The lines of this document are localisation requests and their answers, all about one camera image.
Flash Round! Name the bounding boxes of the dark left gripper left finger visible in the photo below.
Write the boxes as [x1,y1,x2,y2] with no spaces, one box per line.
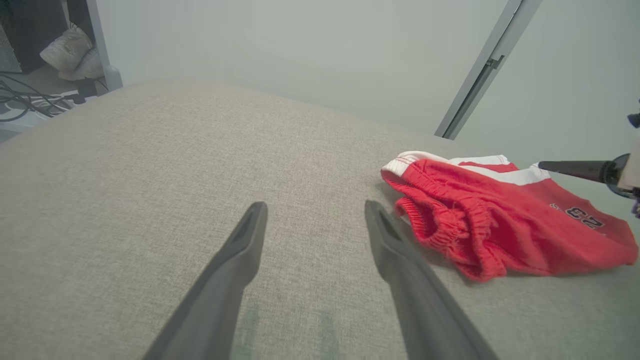
[142,201,268,360]

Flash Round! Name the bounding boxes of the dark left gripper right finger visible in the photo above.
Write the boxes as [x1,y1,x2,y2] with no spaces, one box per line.
[364,200,501,360]

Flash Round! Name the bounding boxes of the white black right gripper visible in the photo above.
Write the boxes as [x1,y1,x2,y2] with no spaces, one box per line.
[537,139,640,201]

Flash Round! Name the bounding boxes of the plain red shirt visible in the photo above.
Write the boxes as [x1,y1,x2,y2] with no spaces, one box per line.
[381,151,640,282]

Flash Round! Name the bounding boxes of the grey fabric sofa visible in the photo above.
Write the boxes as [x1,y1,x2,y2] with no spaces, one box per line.
[0,80,640,360]

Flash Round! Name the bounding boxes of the black power adapter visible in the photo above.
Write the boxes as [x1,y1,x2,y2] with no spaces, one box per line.
[75,79,99,105]

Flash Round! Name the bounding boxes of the white power strip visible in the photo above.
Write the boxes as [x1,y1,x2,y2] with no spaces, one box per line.
[0,90,83,133]

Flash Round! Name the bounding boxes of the grey partition joint post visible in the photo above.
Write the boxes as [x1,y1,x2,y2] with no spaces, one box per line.
[434,0,544,141]

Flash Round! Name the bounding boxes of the black floor cable bundle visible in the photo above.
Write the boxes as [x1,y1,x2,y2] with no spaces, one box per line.
[0,72,76,123]

